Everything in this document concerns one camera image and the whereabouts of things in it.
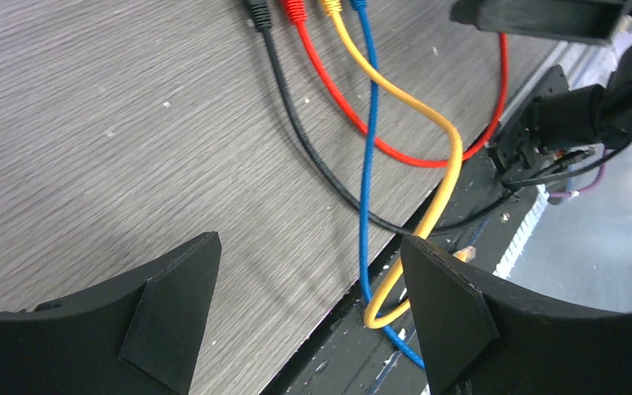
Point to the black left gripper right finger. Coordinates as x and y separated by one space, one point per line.
480 334

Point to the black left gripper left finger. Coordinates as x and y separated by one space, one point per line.
139 332

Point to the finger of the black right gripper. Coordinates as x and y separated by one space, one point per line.
587 22

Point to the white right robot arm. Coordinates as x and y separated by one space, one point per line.
593 114

